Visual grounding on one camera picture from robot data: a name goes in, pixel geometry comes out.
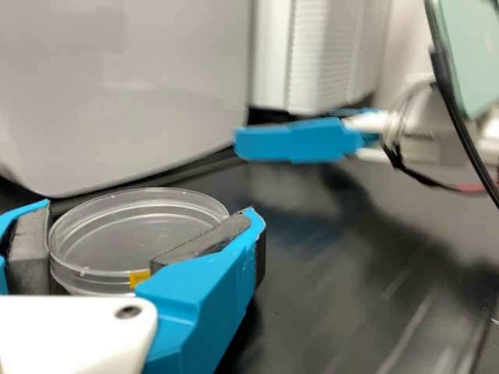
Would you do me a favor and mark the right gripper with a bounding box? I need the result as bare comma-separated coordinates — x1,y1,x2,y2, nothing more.
232,73,438,164

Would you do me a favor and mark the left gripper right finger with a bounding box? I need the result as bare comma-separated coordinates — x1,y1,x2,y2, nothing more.
134,207,268,374

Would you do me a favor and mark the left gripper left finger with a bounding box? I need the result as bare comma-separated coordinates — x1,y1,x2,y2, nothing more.
0,199,51,297

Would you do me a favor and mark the petri dish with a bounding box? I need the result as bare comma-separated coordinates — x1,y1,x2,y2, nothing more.
47,187,230,298

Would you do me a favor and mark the white incubator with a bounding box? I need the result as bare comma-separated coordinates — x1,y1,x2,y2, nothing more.
247,0,293,112

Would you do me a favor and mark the white box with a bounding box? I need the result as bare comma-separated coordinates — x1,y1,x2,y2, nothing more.
0,0,253,198

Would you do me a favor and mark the black cable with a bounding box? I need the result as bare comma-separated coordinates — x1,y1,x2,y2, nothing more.
428,44,499,210

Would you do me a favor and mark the right wrist camera phone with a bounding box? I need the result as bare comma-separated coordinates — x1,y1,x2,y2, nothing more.
423,0,499,164

